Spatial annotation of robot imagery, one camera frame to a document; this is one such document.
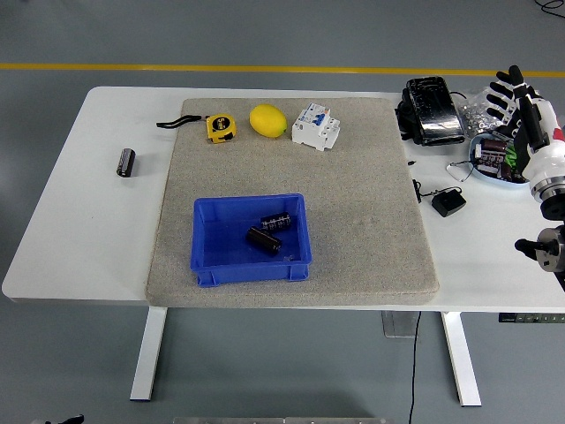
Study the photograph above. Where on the grey table bracket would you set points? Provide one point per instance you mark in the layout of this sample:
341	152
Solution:
399	324

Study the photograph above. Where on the grey-brown mat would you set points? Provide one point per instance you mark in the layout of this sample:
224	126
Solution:
273	172

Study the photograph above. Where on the white circuit breaker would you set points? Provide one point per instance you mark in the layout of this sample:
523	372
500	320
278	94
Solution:
314	128

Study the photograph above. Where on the clear plastic bag of screws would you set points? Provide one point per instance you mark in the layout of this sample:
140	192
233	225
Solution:
474	112

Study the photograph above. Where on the black power adapter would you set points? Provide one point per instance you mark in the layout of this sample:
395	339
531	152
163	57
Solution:
448	203

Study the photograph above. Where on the green plastic pieces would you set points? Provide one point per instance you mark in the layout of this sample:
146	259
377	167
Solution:
511	155

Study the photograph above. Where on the black table control panel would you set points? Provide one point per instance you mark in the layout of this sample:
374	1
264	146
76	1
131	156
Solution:
532	318

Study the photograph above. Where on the brown cylindrical battery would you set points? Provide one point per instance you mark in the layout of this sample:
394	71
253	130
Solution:
263	240

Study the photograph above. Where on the blue plastic box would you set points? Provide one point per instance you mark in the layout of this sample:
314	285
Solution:
220	252

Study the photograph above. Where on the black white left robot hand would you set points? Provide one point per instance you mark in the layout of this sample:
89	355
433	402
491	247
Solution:
66	419

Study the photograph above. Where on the black battery with white print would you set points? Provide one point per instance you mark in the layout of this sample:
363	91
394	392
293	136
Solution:
276	222

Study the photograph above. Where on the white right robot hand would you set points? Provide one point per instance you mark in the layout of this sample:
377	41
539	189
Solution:
547	150

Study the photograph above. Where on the black glossy case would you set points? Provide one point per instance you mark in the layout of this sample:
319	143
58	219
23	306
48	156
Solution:
432	112

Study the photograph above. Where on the white table leg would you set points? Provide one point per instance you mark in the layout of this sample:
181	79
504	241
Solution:
461	358
148	353

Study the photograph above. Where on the light blue bowl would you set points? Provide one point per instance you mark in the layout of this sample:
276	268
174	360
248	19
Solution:
479	174

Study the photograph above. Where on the dark battery with grey stripe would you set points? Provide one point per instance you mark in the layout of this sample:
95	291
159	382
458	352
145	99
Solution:
125	162

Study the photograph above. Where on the yellow lemon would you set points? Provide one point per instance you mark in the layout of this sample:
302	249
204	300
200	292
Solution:
267	120

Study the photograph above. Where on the brown capacitor in bowl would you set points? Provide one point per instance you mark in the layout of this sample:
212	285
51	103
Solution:
494	145

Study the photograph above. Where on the yellow tape measure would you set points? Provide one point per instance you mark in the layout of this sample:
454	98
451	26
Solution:
220	128

